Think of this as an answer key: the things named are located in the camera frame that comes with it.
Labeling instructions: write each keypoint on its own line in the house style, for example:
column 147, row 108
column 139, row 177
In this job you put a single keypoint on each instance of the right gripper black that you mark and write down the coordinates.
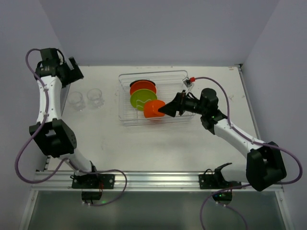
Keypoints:
column 180, row 103

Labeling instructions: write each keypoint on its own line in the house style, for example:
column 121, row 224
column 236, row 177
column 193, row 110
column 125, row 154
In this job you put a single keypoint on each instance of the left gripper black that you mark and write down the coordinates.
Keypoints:
column 72, row 72

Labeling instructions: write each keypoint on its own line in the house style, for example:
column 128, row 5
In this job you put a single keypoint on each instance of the clear glass cup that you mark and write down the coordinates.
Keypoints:
column 95, row 98
column 76, row 101

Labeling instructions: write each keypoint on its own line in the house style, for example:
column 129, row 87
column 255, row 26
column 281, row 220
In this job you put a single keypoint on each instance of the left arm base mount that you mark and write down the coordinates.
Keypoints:
column 92, row 185

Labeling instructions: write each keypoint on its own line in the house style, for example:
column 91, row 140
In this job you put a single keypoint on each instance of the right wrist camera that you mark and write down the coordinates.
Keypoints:
column 189, row 83

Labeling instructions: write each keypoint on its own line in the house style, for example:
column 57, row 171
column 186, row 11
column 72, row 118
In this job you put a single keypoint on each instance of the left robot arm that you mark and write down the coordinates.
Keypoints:
column 51, row 134

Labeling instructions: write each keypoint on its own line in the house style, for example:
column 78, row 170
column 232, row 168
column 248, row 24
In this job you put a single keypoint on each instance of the aluminium frame rail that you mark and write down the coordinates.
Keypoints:
column 137, row 182

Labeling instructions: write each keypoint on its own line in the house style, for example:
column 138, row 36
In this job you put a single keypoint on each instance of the white wire dish rack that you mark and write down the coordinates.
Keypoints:
column 141, row 94

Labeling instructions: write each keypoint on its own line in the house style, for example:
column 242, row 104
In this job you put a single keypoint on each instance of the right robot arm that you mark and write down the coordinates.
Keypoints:
column 264, row 163

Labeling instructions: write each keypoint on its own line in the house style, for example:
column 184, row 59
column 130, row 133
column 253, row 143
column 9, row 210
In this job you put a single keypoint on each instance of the black plate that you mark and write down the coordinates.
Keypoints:
column 134, row 82

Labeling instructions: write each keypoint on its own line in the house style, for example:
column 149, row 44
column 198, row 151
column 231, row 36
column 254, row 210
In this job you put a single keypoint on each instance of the green plate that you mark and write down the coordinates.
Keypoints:
column 141, row 97

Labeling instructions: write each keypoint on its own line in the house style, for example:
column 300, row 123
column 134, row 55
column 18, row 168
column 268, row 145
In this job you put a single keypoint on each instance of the clear plastic rack tray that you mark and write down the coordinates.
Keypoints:
column 167, row 83

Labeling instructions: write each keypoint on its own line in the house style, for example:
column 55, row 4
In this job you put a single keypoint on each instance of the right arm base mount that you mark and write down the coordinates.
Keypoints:
column 212, row 179

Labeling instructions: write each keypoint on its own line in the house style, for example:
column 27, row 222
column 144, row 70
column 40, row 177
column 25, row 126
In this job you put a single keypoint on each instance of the orange plate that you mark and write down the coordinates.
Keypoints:
column 141, row 86

